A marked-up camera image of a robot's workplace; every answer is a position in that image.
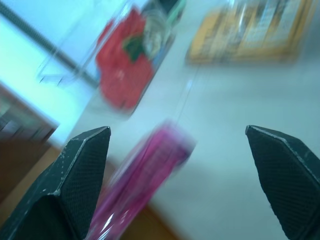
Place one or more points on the yellow box of items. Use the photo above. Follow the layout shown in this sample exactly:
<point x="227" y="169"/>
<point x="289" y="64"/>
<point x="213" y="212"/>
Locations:
<point x="247" y="32"/>

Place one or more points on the clear acrylic storage box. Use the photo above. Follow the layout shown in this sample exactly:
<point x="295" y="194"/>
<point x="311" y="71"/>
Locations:
<point x="117" y="57"/>

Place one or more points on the brown wooden cabinet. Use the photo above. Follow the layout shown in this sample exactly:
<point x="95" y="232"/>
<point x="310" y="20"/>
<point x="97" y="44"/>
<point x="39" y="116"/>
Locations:
<point x="17" y="117"/>

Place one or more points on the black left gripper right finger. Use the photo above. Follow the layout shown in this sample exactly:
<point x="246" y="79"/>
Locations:
<point x="282" y="175"/>

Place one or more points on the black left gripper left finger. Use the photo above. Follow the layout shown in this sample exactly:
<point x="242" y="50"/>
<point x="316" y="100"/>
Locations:
<point x="72" y="175"/>

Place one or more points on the pink plastic packet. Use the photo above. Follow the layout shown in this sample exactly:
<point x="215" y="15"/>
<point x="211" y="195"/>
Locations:
<point x="147" y="172"/>

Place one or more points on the green-edged book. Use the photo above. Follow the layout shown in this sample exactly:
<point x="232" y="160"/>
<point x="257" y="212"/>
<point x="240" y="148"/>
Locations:
<point x="176" y="12"/>

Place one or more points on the red strawberry plush toy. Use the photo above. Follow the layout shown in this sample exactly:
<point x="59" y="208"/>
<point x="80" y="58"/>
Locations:
<point x="123" y="70"/>

